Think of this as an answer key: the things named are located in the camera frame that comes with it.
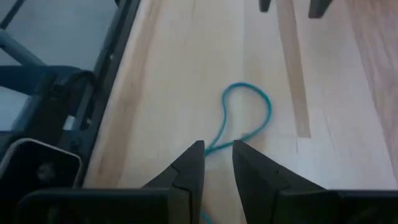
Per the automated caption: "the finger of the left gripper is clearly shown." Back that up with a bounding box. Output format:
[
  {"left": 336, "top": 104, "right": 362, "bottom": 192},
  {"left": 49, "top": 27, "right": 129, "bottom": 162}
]
[
  {"left": 307, "top": 0, "right": 334, "bottom": 19},
  {"left": 258, "top": 0, "right": 272, "bottom": 13}
]

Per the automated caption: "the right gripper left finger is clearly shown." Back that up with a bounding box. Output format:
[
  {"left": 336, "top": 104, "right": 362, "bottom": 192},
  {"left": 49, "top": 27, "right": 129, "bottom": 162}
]
[{"left": 141, "top": 139, "right": 206, "bottom": 224}]

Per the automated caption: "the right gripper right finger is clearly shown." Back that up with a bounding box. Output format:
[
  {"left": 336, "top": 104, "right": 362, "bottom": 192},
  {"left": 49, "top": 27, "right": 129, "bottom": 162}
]
[{"left": 232, "top": 139, "right": 327, "bottom": 224}]

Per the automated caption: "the teal rubber band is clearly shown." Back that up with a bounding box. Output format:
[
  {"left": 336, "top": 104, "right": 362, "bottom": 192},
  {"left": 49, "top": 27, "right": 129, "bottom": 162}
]
[{"left": 200, "top": 82, "right": 273, "bottom": 224}]

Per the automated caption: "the black box with pale rim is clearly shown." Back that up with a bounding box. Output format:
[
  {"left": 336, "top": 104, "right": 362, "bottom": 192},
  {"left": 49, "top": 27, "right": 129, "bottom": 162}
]
[{"left": 0, "top": 138, "right": 83, "bottom": 190}]

